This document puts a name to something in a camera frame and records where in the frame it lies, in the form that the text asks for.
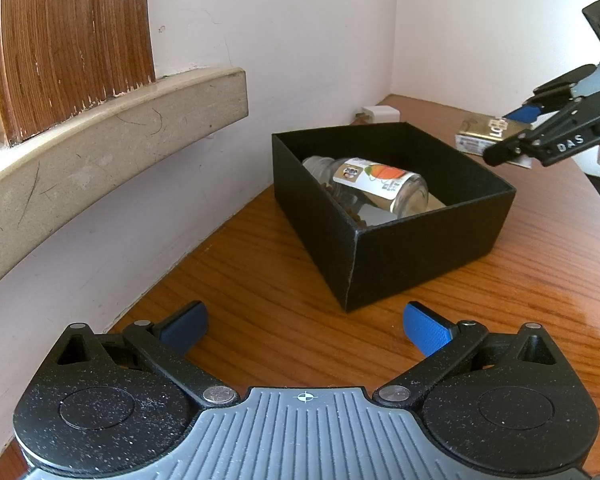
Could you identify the glass jar with label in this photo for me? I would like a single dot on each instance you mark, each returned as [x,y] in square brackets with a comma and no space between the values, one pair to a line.
[371,193]

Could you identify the black cardboard box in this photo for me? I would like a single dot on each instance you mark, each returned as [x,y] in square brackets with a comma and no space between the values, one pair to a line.
[363,265]

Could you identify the beige stone window sill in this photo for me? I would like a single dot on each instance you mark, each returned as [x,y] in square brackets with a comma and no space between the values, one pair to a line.
[47,181]

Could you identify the gold and white small box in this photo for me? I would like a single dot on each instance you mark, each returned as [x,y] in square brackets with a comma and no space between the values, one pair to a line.
[479,131]

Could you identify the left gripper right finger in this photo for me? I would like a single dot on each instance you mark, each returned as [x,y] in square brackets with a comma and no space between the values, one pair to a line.
[448,348]

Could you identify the brown wooden window frame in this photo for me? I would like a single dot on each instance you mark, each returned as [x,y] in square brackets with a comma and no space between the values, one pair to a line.
[61,57]

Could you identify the white power adapter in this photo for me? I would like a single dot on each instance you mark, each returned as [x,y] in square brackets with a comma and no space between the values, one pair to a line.
[378,114]

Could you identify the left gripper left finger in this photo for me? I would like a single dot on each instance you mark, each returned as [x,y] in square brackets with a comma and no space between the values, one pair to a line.
[162,347]

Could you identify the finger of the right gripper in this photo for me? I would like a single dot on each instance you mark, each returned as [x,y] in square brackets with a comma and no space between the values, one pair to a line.
[551,96]
[572,130]

